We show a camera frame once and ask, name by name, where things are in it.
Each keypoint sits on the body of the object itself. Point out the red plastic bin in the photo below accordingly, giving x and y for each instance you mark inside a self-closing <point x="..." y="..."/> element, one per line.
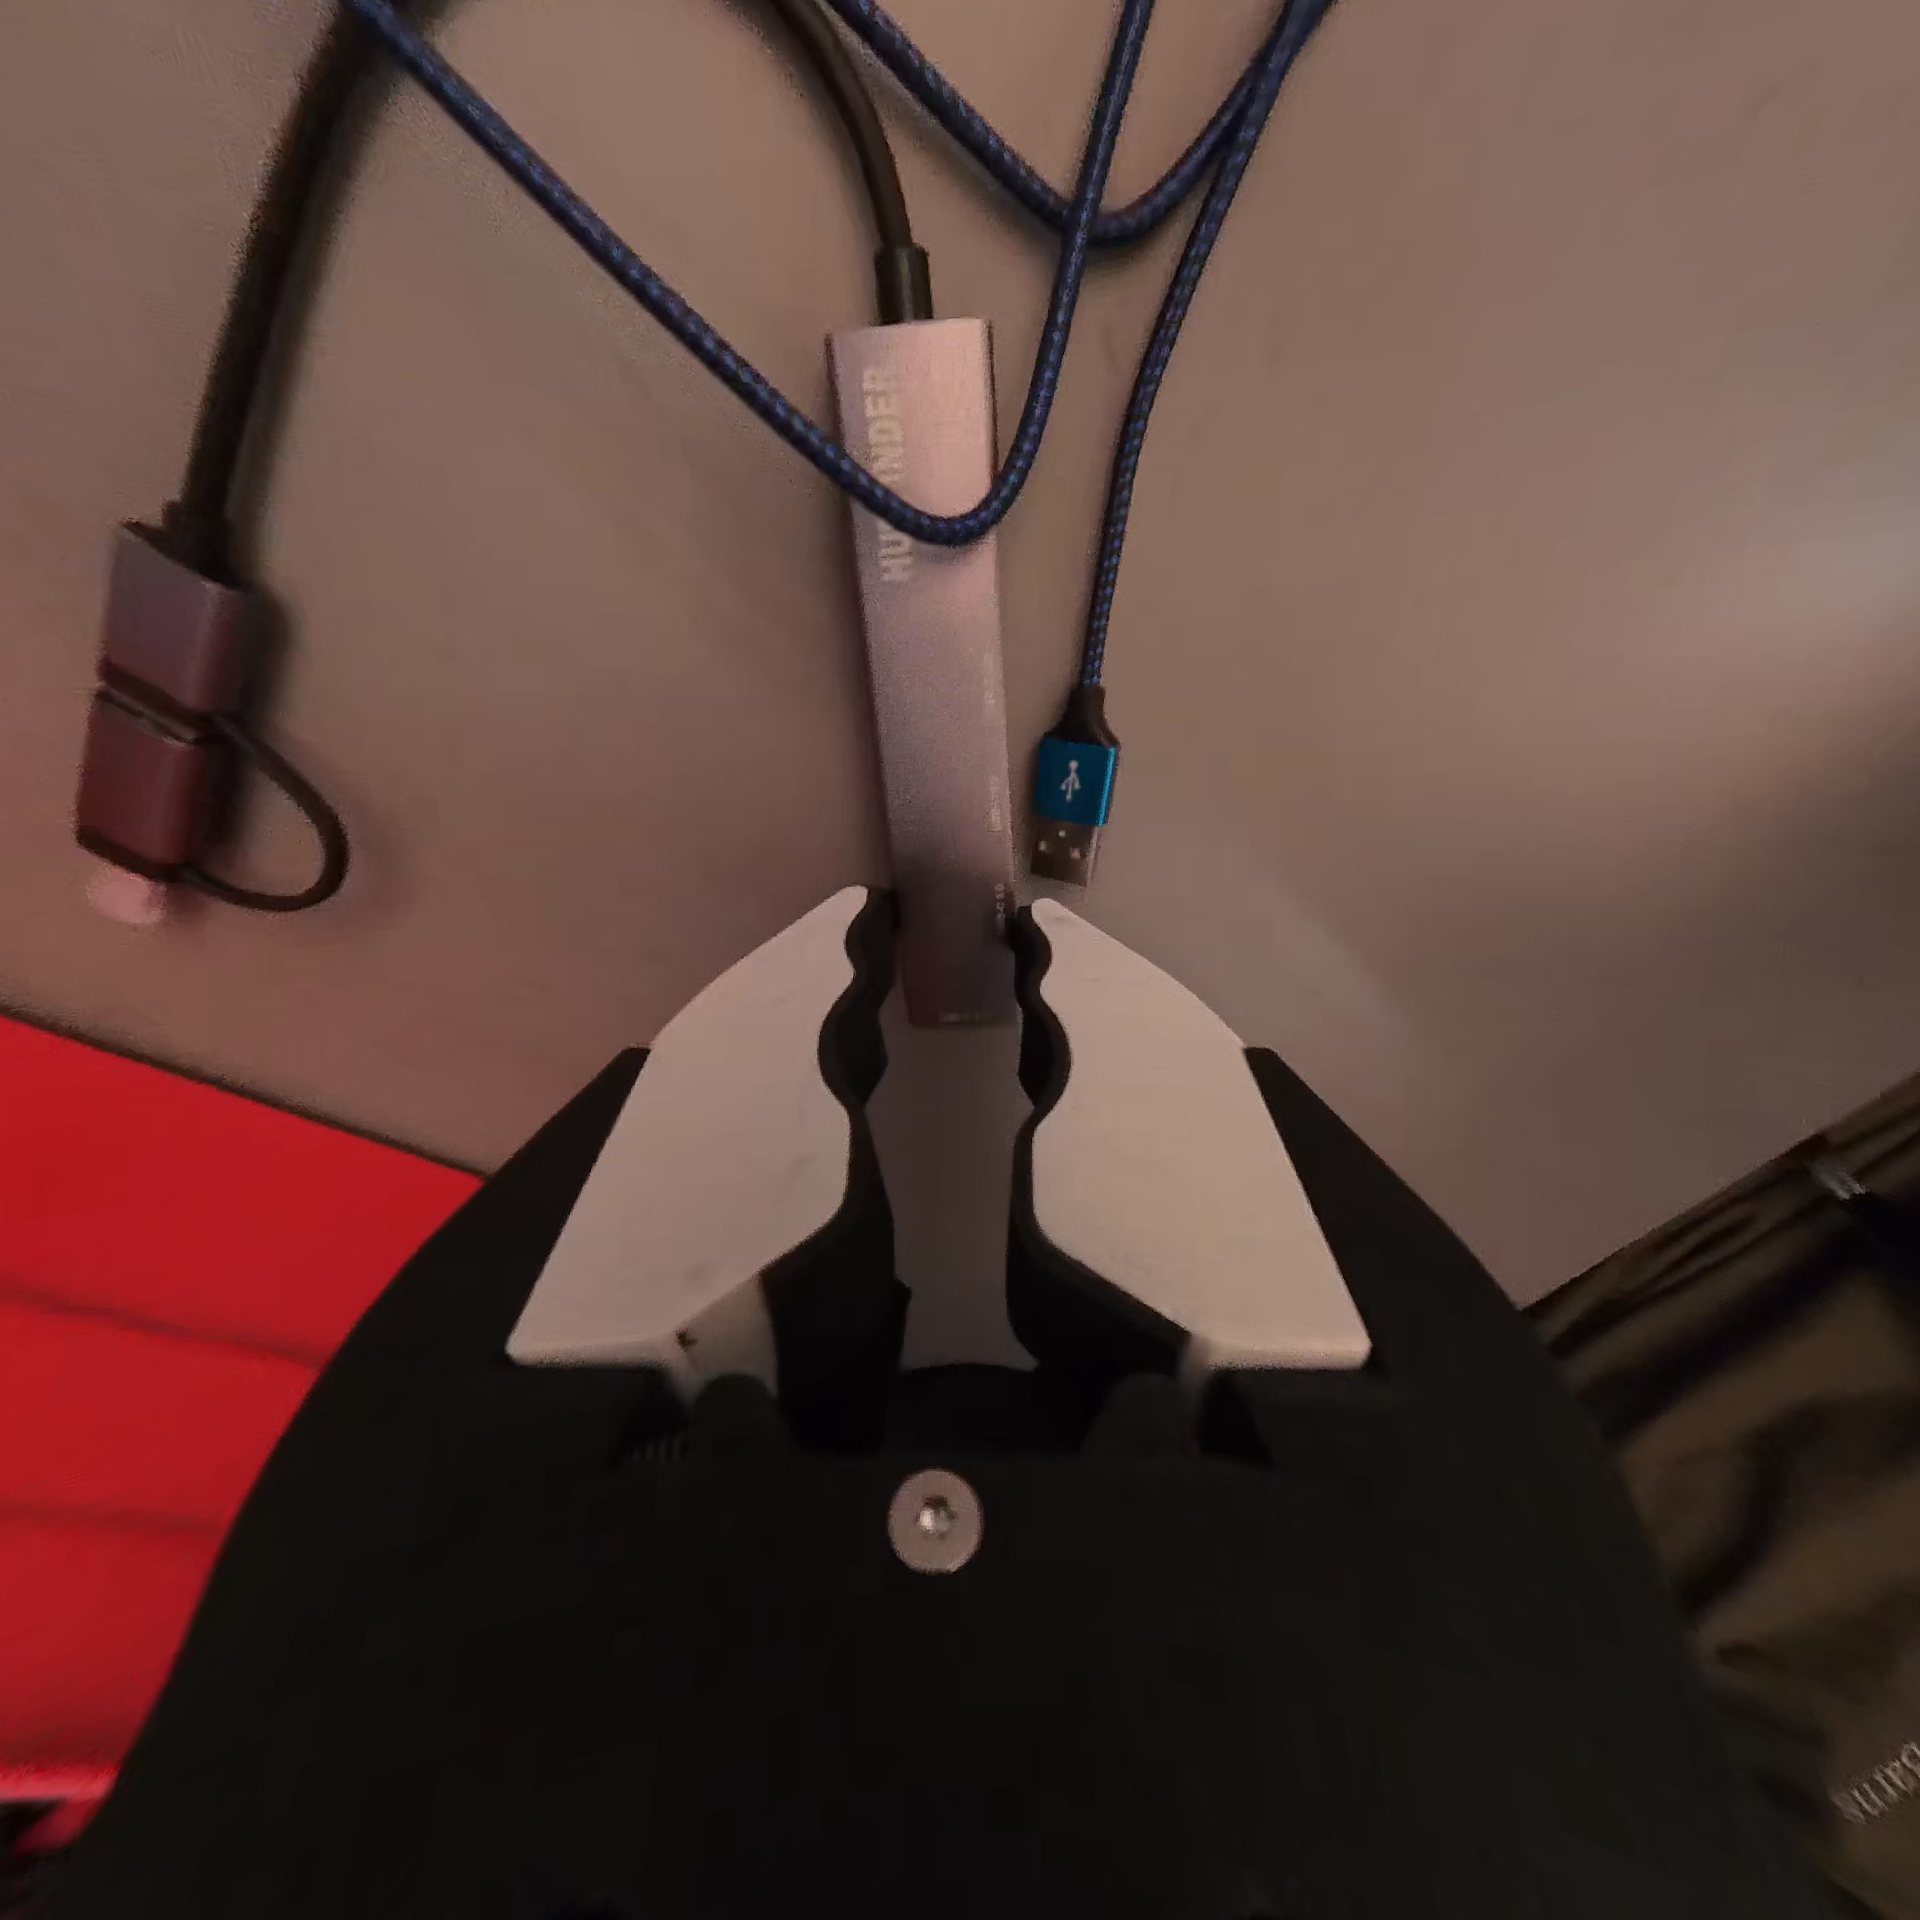
<point x="150" y="1348"/>

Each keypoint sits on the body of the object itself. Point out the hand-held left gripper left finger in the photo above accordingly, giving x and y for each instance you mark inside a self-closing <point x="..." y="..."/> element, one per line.
<point x="690" y="1142"/>

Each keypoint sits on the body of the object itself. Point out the grey usb hub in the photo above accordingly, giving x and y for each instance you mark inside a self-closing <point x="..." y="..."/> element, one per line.
<point x="938" y="721"/>

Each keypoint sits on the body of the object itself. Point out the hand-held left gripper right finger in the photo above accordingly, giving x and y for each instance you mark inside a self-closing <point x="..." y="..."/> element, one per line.
<point x="1184" y="1171"/>

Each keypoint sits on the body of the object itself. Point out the olive green cloth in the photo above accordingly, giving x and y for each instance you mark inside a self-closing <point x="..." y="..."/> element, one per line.
<point x="1770" y="1424"/>

